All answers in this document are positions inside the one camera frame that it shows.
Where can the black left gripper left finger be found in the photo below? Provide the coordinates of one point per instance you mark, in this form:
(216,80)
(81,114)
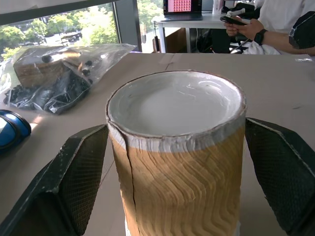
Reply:
(73,172)

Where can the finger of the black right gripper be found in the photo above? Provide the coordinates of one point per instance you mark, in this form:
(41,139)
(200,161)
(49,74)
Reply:
(305,32)

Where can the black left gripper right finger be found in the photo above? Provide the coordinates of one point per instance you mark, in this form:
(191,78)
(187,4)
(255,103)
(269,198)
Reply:
(283,172)

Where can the brown rippled paper cup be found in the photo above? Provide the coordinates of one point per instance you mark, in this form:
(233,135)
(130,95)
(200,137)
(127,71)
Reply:
(177,172)

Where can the brown paper cups in bag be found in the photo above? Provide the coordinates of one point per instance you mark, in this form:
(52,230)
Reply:
(37,68)

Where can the person's bare hand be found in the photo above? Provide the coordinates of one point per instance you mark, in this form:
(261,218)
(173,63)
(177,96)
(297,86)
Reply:
(248,29)

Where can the person's white shirt torso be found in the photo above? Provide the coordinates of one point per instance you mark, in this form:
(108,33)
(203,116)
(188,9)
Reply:
(280,14)

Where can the black wrist watch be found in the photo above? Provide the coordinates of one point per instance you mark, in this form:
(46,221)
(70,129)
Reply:
(260,37)

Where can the white cloth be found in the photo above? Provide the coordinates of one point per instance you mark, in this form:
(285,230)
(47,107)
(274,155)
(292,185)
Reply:
(261,49)

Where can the blue and black device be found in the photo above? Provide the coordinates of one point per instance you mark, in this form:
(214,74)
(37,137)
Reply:
(12,132)

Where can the black smartphone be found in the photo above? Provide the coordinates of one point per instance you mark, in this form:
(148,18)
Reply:
(232,20)

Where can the black bag under desk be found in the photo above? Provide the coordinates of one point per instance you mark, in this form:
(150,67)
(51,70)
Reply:
(211,40)

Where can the white office desk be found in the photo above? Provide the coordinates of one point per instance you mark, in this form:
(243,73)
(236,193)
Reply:
(192,23)

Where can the clear plastic bag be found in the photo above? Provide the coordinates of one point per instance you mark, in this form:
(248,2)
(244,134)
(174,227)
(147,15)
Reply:
(103,59)

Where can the dark laptop with red screen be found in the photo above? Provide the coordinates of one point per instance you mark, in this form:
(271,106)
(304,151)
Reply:
(182,12)

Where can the brown wooden cabinet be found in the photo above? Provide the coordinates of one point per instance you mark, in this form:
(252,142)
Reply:
(176,40)

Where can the dark window frame post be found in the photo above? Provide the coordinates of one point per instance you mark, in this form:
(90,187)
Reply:
(128,24)

